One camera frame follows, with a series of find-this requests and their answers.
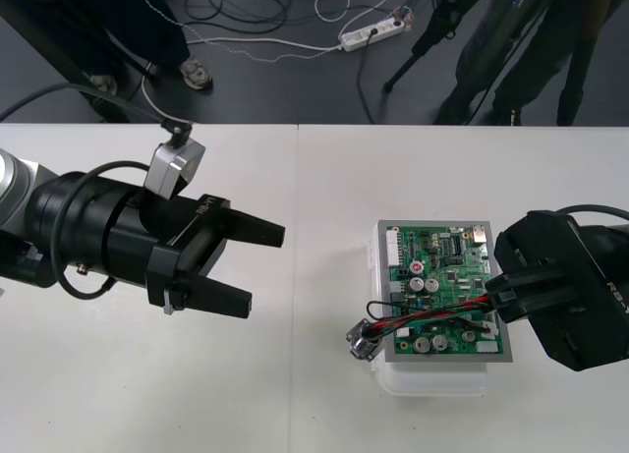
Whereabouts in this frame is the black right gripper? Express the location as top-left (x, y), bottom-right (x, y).
top-left (486, 210), bottom-right (629, 374)

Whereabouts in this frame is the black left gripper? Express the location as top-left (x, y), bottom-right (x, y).
top-left (139, 192), bottom-right (287, 320)

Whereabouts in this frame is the cable bundle with metal plug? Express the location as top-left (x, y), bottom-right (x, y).
top-left (345, 295), bottom-right (497, 364)

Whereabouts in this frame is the black slanted stand leg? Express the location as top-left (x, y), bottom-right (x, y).
top-left (0, 0), bottom-right (132, 125)

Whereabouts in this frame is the white power strip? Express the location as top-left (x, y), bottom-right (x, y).
top-left (339, 16), bottom-right (412, 51)

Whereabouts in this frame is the black tripod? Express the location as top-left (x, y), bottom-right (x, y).
top-left (382, 0), bottom-right (473, 91)

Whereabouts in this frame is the green circuit board grey frame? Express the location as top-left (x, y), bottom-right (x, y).
top-left (376, 219), bottom-right (515, 365)

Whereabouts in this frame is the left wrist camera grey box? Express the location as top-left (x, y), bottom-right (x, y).
top-left (144, 137), bottom-right (206, 201)

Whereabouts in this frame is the white floor cable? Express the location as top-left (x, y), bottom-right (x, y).
top-left (141, 35), bottom-right (345, 125)

